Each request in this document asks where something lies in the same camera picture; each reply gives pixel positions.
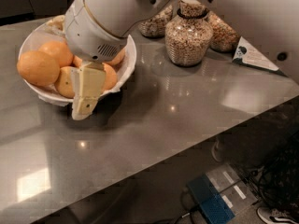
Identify left glass cereal jar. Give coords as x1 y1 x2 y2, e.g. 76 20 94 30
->
138 5 173 38

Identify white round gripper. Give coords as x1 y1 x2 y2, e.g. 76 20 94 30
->
45 0 127 120

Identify large far left orange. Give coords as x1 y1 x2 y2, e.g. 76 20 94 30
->
17 50 60 87

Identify small centre orange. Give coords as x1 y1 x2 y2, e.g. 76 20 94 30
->
72 56 82 68

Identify black and white shoe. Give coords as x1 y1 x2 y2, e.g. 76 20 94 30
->
257 207 299 224

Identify white bowl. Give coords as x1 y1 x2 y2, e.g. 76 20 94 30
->
18 23 136 106

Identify allergens information sign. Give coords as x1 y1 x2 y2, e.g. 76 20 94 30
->
233 37 278 72

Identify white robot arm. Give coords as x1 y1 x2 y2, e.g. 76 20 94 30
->
61 0 299 120

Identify right orange in bowl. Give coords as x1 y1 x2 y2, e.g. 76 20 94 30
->
107 49 125 65

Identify bottom left orange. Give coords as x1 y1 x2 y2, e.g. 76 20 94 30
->
54 66 75 98

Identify tangled black cables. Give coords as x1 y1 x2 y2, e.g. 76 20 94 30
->
246 131 299 217

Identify glass cereal jar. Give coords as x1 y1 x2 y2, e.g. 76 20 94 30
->
165 0 213 67
138 5 173 38
207 11 240 52

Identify grey metal case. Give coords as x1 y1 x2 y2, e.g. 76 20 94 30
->
206 163 257 216

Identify right glass cereal jar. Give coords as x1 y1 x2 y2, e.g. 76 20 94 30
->
207 11 240 52

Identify middle glass cereal jar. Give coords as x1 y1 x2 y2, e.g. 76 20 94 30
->
165 0 213 67

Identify bottom right orange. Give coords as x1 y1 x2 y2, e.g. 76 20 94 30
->
103 64 118 91

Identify upper left orange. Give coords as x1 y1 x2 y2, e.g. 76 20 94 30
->
38 41 74 67

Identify blue box on floor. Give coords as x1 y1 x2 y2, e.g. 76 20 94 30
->
187 175 235 224

